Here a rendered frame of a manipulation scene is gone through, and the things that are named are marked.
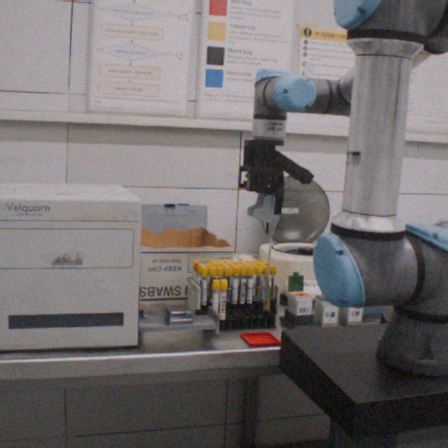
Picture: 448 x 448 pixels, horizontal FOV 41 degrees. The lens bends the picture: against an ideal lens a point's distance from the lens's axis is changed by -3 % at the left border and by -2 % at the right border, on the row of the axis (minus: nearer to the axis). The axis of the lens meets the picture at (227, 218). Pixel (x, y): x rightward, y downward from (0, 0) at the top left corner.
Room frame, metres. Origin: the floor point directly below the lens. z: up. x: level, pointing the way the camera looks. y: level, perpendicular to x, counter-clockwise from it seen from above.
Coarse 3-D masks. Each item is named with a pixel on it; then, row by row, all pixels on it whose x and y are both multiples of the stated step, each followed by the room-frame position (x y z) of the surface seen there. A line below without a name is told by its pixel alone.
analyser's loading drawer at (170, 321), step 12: (168, 312) 1.21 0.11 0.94; (180, 312) 1.26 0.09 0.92; (192, 312) 1.22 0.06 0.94; (216, 312) 1.24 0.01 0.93; (144, 324) 1.20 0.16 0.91; (156, 324) 1.20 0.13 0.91; (168, 324) 1.21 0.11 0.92; (180, 324) 1.21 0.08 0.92; (192, 324) 1.21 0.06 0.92; (204, 324) 1.22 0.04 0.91; (216, 324) 1.23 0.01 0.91
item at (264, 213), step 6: (264, 198) 1.36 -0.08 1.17; (270, 198) 1.36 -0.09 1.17; (264, 204) 1.36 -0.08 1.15; (270, 204) 1.36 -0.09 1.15; (258, 210) 1.35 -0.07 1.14; (264, 210) 1.36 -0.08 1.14; (270, 210) 1.36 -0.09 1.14; (258, 216) 1.35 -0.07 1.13; (264, 216) 1.36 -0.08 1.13; (270, 216) 1.36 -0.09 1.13; (276, 216) 1.36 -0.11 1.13; (270, 222) 1.36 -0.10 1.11; (276, 222) 1.36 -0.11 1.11; (270, 228) 1.37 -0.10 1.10; (270, 234) 1.37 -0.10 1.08
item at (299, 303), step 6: (294, 294) 1.36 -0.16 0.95; (300, 294) 1.36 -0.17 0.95; (306, 294) 1.36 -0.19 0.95; (288, 300) 1.37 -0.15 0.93; (294, 300) 1.35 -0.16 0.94; (300, 300) 1.34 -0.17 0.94; (306, 300) 1.34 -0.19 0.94; (288, 306) 1.37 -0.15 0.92; (294, 306) 1.34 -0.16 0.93; (300, 306) 1.34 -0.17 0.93; (306, 306) 1.34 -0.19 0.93; (294, 312) 1.34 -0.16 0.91; (300, 312) 1.34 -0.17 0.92; (306, 312) 1.34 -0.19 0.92
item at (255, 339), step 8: (240, 336) 1.27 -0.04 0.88; (248, 336) 1.27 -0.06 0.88; (256, 336) 1.27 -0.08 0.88; (264, 336) 1.28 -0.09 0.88; (272, 336) 1.27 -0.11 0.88; (248, 344) 1.22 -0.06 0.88; (256, 344) 1.21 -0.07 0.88; (264, 344) 1.22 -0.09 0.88; (272, 344) 1.22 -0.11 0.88; (280, 344) 1.23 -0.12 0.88
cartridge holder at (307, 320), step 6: (288, 312) 1.36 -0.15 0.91; (282, 318) 1.38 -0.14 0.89; (288, 318) 1.36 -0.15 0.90; (294, 318) 1.33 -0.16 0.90; (300, 318) 1.33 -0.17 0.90; (306, 318) 1.34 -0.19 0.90; (312, 318) 1.34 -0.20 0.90; (288, 324) 1.35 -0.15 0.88; (294, 324) 1.33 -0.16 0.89; (300, 324) 1.33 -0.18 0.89; (306, 324) 1.34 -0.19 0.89; (312, 324) 1.34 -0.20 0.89
